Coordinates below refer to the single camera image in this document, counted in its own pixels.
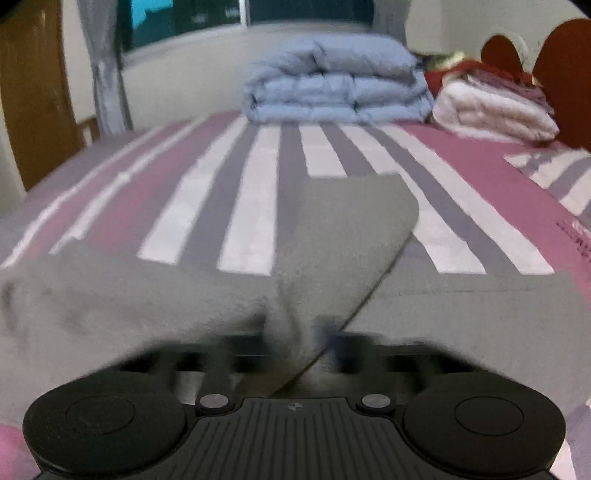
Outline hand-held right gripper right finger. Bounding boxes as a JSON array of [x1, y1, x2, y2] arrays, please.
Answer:
[[316, 318, 477, 414]]

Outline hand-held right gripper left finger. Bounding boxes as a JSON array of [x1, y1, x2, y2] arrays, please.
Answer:
[[117, 331, 279, 416]]

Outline grey pants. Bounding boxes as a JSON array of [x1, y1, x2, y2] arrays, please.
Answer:
[[0, 173, 591, 430]]

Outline pink striped bed sheet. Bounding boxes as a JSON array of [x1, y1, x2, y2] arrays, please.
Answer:
[[0, 108, 591, 480]]

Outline folded blue quilt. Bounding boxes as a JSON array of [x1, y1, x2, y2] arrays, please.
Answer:
[[242, 36, 435, 124]]

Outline red white patterned cloth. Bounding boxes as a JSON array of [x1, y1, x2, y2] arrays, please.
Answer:
[[431, 80, 560, 147]]

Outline striped pillow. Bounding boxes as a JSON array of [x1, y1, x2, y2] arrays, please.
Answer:
[[503, 148, 591, 217]]

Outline grey curtain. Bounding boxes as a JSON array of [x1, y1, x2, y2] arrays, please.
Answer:
[[372, 0, 414, 44], [76, 0, 134, 137]]

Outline folded red blanket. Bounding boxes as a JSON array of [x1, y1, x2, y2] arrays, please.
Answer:
[[425, 58, 555, 112]]

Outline wooden door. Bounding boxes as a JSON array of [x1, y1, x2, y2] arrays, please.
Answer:
[[0, 0, 88, 192]]

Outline window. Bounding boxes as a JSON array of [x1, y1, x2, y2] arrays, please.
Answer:
[[117, 0, 377, 56]]

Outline red-brown headboard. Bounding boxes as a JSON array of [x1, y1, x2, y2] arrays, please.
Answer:
[[480, 18, 591, 153]]

